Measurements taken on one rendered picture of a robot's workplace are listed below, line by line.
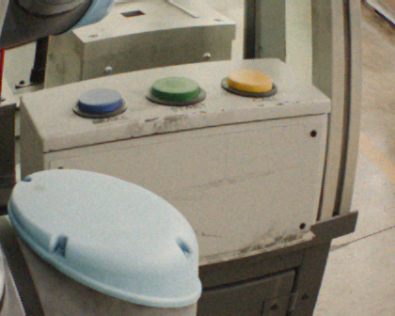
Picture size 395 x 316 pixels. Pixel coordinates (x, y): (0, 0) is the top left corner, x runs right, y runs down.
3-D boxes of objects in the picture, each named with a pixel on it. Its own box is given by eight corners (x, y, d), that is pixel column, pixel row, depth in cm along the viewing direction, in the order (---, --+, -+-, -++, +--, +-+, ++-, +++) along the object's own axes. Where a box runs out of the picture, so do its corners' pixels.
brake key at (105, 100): (112, 105, 91) (113, 85, 90) (127, 122, 88) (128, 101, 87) (72, 113, 89) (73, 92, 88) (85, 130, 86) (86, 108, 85)
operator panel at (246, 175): (270, 193, 108) (277, 57, 102) (316, 239, 99) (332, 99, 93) (23, 228, 97) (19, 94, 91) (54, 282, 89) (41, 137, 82)
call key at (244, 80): (258, 86, 96) (259, 68, 95) (278, 103, 93) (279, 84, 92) (218, 90, 95) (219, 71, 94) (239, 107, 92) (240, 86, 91)
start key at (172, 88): (186, 94, 94) (188, 73, 93) (206, 111, 90) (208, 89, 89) (143, 100, 92) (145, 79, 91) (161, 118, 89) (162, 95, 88)
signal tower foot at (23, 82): (60, 72, 137) (62, 56, 136) (66, 80, 135) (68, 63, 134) (13, 84, 134) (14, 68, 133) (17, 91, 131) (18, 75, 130)
